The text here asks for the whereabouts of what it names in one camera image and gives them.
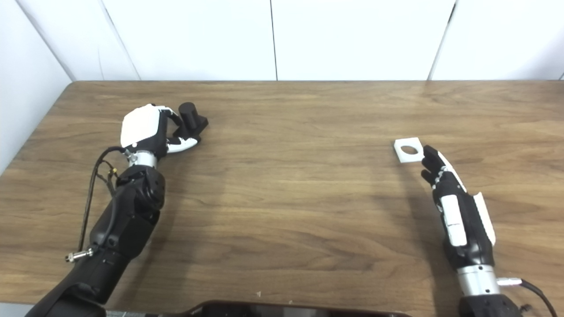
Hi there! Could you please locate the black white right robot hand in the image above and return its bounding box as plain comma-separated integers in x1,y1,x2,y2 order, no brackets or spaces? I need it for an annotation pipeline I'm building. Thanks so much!
421,146,497,269

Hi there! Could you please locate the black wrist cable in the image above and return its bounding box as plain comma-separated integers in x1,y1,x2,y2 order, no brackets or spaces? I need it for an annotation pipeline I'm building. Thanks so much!
66,147,133,262
497,277,558,317

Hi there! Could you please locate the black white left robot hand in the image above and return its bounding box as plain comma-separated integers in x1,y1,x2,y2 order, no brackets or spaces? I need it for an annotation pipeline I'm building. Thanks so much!
120,104,199,159

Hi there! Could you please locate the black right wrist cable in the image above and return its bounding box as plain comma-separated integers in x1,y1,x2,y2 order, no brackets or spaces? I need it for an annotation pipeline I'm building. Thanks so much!
497,277,558,317

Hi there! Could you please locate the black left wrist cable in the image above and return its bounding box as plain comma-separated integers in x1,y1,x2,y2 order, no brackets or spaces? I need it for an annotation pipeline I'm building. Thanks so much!
66,147,133,262

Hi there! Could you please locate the white square piece with hole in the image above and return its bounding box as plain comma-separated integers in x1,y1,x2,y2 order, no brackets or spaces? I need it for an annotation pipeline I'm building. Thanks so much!
393,137,426,164

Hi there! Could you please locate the black peg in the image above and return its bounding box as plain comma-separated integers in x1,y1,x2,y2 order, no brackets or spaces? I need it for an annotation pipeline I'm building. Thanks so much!
173,102,209,144

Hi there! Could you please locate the thin left arm wire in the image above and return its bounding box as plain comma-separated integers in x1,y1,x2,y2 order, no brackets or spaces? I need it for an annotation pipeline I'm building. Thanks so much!
95,161,119,196

